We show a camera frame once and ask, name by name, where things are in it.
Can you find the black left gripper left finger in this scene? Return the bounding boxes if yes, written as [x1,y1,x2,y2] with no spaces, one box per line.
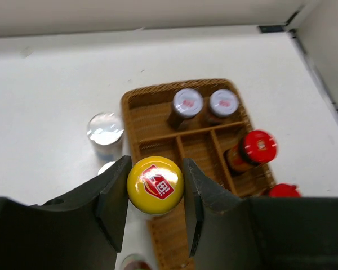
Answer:
[0,155,132,269]

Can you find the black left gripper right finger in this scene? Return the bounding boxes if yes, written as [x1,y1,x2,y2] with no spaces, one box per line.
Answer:
[183,158,338,269]

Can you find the red-lid sauce jar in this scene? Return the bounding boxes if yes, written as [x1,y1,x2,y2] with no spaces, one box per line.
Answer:
[224,129,278,175]
[268,183,301,197]

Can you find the green-label sauce bottle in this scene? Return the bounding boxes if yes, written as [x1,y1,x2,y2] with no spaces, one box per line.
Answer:
[119,253,152,270]
[126,156,184,219]

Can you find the white-lid spice jar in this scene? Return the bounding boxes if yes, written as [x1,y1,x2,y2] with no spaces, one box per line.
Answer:
[204,89,239,125]
[167,88,204,129]

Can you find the near silver-lid salt shaker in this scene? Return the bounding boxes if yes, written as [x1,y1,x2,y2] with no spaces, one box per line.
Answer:
[97,161,115,175]

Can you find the silver-lid salt shaker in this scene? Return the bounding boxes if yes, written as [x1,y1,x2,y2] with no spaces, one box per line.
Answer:
[87,111,124,163]
[97,161,115,175]

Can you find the far silver-lid salt shaker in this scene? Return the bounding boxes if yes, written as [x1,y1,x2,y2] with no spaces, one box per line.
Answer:
[87,111,124,163]

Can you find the brown wicker basket tray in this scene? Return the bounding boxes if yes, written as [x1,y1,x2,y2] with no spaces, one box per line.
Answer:
[121,78,275,269]

